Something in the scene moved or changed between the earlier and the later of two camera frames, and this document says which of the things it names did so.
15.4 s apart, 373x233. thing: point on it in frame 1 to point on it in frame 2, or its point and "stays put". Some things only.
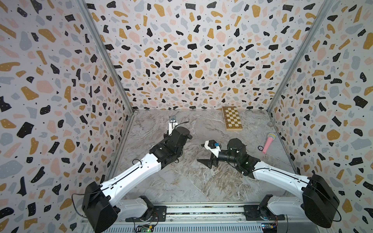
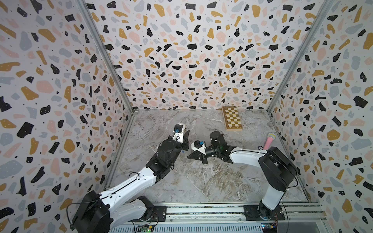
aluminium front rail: x=208 y=218 stays put
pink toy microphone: x=271 y=136 stays put
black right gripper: x=210 y=163 to x=199 y=156
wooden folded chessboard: x=231 y=118 stays put
